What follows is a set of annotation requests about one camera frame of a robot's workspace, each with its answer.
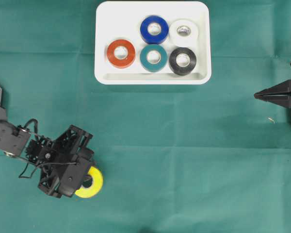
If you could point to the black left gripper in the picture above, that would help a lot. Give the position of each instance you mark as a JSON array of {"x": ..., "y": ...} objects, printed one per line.
[{"x": 47, "y": 155}]

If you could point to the yellow tape roll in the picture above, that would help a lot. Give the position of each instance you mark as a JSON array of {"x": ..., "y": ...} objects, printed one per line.
[{"x": 97, "y": 183}]

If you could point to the black tape roll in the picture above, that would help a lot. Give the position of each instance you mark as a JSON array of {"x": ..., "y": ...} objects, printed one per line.
[{"x": 182, "y": 61}]

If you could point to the white tape roll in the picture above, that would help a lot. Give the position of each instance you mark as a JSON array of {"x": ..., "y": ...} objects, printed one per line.
[{"x": 183, "y": 33}]

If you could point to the green tape roll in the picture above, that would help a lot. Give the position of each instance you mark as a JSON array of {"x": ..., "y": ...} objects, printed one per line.
[{"x": 153, "y": 57}]

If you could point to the red tape roll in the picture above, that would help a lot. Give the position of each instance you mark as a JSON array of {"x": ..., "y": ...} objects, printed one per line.
[{"x": 121, "y": 53}]

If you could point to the blue tape roll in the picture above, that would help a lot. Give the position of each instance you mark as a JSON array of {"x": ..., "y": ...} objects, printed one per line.
[{"x": 154, "y": 30}]

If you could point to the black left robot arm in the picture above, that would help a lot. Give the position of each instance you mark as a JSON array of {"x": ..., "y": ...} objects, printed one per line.
[{"x": 15, "y": 139}]

